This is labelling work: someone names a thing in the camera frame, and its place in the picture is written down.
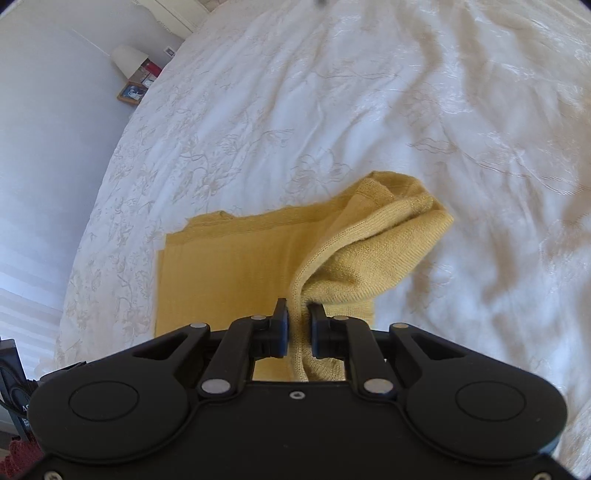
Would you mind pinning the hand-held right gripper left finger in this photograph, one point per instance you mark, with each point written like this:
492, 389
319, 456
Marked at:
282, 334

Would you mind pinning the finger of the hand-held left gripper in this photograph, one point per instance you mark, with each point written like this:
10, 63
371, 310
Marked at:
62, 371

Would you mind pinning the white embroidered bedspread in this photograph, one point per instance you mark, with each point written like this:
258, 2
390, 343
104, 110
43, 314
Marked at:
369, 115

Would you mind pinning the white table lamp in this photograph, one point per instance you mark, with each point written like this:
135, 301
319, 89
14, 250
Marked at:
127, 59

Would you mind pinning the yellow knit sweater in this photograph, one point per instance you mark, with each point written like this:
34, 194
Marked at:
231, 267

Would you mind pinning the dark red knit cloth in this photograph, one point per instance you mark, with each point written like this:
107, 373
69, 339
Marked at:
18, 461

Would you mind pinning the wooden picture frame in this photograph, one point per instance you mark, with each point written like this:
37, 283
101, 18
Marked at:
131, 93

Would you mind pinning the red box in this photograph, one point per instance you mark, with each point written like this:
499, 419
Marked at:
152, 69

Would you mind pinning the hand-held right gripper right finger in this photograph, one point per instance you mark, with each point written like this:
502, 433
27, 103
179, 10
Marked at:
315, 337

